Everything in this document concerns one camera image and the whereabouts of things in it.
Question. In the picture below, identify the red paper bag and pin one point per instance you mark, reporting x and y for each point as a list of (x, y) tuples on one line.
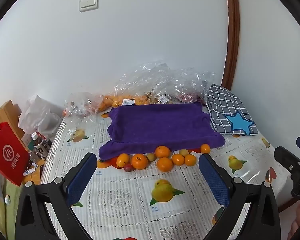
[(8, 152)]

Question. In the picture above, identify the oval orange tangerine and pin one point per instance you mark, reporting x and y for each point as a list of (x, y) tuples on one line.
[(122, 160)]

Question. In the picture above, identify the crumpled clear plastic bag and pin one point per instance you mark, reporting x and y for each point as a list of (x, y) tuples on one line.
[(81, 105)]

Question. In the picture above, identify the white light switch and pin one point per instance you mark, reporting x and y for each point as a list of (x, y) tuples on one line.
[(88, 3)]

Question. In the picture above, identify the white plastic bag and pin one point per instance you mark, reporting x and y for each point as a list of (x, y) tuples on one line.
[(38, 116)]

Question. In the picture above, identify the clear bag of red fruit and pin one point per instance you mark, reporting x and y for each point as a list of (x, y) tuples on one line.
[(190, 87)]

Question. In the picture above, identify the dark bottle with white cap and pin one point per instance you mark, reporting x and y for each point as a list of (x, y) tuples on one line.
[(38, 145)]

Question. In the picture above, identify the grey checked cloth, blue star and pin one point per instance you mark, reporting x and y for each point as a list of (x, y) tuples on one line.
[(227, 105)]

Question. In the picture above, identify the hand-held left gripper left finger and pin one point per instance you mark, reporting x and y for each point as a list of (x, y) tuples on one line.
[(80, 180)]

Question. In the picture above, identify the purple towel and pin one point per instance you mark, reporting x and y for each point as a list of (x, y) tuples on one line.
[(160, 127)]

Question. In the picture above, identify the pale green cloth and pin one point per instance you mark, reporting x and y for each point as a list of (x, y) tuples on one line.
[(0, 205)]

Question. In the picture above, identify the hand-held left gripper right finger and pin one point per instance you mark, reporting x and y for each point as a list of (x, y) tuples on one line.
[(215, 180)]

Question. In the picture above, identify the clear bag of brown fruit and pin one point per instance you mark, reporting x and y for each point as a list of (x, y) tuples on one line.
[(162, 90)]

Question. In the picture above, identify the brown wooden door frame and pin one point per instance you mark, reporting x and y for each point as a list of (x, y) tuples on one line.
[(233, 30)]

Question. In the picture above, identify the clear bag of tangerines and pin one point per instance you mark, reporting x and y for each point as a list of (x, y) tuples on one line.
[(130, 90)]

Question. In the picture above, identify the small reddish fruit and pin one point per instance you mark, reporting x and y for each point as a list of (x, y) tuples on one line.
[(128, 167)]

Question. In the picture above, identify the large tangerine with stem mark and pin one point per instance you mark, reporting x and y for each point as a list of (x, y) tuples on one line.
[(139, 161)]

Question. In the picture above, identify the light wooden furniture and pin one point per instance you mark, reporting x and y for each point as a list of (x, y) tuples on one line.
[(7, 112)]

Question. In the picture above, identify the small yellow fruit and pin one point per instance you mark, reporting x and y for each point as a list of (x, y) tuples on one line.
[(183, 152), (151, 157)]

